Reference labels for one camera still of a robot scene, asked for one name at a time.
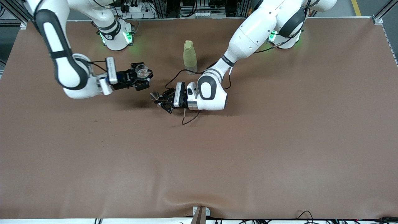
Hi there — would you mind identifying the grey metal table bracket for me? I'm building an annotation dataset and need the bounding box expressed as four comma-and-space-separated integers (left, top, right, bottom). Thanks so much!
191, 206, 211, 224

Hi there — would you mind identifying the white power strip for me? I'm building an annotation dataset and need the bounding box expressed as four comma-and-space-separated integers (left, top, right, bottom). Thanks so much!
123, 2, 156, 19

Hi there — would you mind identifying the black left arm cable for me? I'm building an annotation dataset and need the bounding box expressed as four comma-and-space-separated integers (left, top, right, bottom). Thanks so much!
165, 37, 294, 125

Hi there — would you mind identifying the clear glass beaker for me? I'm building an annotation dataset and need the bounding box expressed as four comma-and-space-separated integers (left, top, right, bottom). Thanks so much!
136, 64, 150, 78

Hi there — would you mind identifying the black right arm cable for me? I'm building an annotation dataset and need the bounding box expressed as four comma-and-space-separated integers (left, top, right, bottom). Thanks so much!
89, 60, 108, 72

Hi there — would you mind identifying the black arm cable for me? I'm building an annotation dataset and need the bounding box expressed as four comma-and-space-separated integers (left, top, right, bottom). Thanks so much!
165, 37, 294, 125
89, 60, 108, 72

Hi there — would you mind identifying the black cable loop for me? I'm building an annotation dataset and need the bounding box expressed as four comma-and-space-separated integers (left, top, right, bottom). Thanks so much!
295, 211, 314, 224

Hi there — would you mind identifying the aluminium frame rail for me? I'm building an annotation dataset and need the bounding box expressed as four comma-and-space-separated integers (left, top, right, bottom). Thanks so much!
372, 0, 398, 25
6, 0, 35, 25

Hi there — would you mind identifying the green sleeved glass bottle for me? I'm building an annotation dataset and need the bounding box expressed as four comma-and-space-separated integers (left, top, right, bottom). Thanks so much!
183, 40, 198, 75

